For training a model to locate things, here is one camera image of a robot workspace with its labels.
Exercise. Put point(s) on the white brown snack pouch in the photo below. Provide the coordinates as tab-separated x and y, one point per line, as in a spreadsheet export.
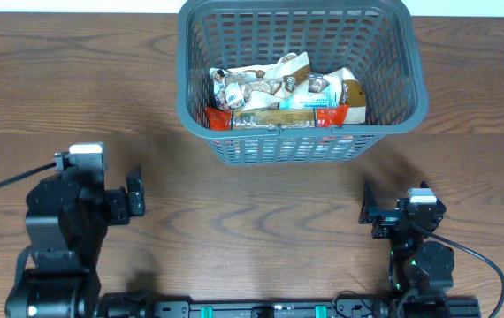
259	87

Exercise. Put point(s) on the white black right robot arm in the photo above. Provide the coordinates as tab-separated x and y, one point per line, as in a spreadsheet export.
419	270

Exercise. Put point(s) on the Kleenex tissue multipack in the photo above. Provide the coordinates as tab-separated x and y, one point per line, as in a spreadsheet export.
316	146

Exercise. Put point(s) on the mint green wipes packet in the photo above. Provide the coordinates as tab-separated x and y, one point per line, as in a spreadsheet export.
303	98

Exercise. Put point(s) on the grey plastic lattice basket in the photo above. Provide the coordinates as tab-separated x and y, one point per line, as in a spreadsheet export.
374	39

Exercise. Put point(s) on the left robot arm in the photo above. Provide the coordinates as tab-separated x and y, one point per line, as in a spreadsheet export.
68	215

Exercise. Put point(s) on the long orange biscuit pack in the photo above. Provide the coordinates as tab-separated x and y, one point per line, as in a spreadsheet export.
271	119

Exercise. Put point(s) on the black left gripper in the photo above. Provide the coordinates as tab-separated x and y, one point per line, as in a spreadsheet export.
118	199

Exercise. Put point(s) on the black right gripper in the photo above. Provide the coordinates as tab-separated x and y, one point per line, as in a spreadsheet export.
382	218

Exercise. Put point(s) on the white cookie snack pouch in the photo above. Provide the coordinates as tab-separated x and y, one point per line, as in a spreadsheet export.
348	91

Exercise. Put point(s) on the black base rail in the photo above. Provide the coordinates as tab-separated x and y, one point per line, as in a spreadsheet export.
339	308

